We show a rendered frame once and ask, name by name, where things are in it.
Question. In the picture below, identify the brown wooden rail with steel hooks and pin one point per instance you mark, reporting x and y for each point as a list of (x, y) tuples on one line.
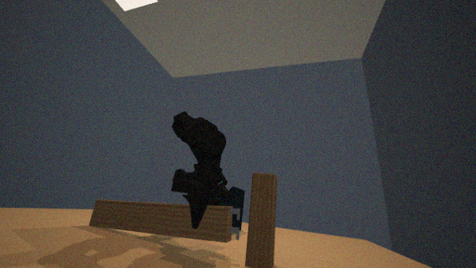
[(168, 219)]

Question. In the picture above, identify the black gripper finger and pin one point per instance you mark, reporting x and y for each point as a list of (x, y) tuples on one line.
[(214, 202), (197, 207)]

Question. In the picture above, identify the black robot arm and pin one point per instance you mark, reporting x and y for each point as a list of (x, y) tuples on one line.
[(205, 141)]

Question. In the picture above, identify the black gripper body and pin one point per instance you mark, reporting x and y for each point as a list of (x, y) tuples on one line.
[(206, 184)]

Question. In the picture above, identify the brown wooden post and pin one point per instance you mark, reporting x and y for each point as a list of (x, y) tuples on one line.
[(262, 221)]

